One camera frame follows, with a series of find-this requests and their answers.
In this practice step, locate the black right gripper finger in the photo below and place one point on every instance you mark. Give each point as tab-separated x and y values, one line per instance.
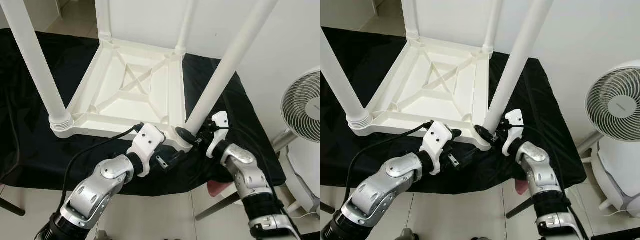
483	133
185	135

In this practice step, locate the white plastic table top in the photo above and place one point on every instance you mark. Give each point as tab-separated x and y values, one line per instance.
125	102
430	100

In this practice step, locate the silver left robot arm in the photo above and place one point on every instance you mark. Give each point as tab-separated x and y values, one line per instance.
100	185
385	185

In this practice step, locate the black tablecloth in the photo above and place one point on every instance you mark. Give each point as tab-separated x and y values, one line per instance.
555	100
20	100

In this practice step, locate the grey left robot foot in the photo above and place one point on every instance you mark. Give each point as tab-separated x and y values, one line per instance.
101	235
407	234

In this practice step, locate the white standing fan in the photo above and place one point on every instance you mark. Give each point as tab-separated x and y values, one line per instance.
302	105
612	100

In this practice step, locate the black low stand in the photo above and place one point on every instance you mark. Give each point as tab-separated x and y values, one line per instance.
615	235

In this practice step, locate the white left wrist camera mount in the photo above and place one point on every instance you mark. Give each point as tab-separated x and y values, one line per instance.
147	140
437	135

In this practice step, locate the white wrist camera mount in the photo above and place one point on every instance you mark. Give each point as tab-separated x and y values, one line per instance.
437	135
147	140
515	117
220	120

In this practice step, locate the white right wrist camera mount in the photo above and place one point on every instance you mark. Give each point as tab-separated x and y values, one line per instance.
515	117
220	120

